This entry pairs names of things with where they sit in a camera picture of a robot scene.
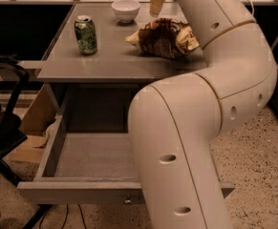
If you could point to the brown chip bag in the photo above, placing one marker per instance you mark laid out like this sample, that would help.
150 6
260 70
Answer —
165 37

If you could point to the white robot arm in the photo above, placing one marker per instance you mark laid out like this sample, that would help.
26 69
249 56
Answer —
172 121

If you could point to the grey cabinet counter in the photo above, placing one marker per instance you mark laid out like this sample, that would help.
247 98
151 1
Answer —
115 61

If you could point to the open grey top drawer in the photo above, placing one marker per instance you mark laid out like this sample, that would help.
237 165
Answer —
89 157

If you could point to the metal drawer knob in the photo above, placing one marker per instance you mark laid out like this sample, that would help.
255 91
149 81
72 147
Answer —
128 201

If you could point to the white ceramic bowl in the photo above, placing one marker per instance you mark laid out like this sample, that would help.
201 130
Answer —
126 10

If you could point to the green soda can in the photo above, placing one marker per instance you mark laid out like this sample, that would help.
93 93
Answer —
85 33

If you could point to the cardboard box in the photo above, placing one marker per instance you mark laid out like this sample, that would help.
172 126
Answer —
36 125

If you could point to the black chair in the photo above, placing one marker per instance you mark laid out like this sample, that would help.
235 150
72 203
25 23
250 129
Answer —
8 120

